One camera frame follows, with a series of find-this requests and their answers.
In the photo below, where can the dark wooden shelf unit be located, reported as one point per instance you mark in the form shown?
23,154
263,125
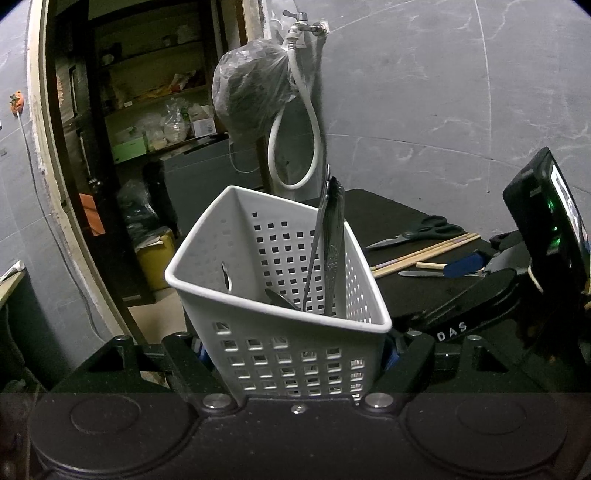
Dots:
152,55

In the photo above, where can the green box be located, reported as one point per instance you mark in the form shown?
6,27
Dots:
129,150

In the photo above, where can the dark green kitchen scissors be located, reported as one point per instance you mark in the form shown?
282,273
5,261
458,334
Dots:
415,233

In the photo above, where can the yellow container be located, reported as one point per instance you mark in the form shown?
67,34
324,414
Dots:
157,263

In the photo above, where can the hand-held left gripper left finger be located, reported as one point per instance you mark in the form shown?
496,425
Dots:
201,347

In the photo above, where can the grey cabinet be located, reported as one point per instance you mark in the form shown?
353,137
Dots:
198,175

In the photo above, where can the small white box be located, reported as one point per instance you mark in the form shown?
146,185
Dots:
203,128

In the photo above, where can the orange door poster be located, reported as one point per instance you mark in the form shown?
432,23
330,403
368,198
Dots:
88,214

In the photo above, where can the dark wooden door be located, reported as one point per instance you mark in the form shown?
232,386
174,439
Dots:
69,138

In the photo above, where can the hanging clear plastic bag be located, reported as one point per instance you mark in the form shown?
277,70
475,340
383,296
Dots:
251,87

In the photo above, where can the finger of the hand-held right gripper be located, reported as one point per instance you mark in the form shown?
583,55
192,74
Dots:
471,307
464,264

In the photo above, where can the metal wall faucet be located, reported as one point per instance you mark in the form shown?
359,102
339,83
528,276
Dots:
300,28

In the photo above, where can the orange wall fixture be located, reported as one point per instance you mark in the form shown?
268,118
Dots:
17,102

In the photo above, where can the steel spoon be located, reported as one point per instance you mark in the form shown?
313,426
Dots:
281,299

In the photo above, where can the white perforated utensil basket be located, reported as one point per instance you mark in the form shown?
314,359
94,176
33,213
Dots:
207,240

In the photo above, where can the cream door frame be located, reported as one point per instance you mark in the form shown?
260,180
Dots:
37,92

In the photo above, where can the dark plastic bag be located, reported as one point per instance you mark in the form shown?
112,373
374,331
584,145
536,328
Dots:
138,205

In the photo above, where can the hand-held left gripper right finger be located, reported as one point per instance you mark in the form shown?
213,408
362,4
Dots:
391,359

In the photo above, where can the steel fork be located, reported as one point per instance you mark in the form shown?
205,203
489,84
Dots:
327,184

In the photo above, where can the wooden chopstick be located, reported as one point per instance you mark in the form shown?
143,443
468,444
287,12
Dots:
425,251
431,266
425,255

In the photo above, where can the clear plastic food bag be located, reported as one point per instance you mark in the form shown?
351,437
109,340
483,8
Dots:
178,122

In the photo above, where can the wooden side table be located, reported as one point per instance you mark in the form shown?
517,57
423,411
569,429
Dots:
9,286

